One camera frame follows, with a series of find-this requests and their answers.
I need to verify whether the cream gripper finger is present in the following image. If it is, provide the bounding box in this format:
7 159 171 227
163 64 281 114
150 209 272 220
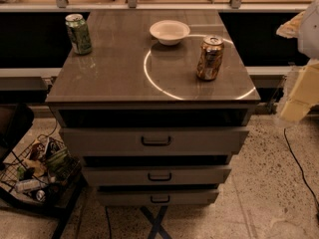
278 63 319 122
276 11 305 39

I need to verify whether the orange soda can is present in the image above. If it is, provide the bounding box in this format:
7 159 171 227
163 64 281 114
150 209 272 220
197 35 224 81

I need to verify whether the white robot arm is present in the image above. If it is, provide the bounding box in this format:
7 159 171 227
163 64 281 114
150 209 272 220
276 0 319 123

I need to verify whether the green soda can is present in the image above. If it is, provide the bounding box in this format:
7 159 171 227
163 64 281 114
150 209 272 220
65 14 92 55

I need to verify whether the white bowl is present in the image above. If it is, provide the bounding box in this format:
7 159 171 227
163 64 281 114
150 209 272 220
150 20 190 46

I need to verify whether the grey drawer cabinet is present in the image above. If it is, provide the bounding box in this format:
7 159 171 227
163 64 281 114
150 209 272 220
47 10 260 192

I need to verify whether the bottom grey drawer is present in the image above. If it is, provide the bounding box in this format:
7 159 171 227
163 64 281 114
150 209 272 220
96 189 219 206

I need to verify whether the grey drawer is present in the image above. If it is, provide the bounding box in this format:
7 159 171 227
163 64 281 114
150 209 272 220
96 189 219 206
60 126 248 156
83 165 231 186

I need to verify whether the middle grey drawer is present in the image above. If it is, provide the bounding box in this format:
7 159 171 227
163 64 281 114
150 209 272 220
83 165 231 186

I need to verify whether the top grey drawer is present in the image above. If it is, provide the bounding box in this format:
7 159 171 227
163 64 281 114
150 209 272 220
60 126 248 156

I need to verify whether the green snack bag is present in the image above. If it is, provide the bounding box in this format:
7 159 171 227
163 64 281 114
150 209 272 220
46 147 71 173

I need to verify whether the plastic water bottle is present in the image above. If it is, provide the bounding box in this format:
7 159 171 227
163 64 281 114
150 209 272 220
15 179 49 193

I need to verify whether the black floor cable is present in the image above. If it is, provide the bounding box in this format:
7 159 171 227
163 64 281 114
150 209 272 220
283 127 319 208

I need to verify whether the black wire basket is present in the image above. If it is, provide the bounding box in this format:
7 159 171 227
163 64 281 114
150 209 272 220
0 135 81 204

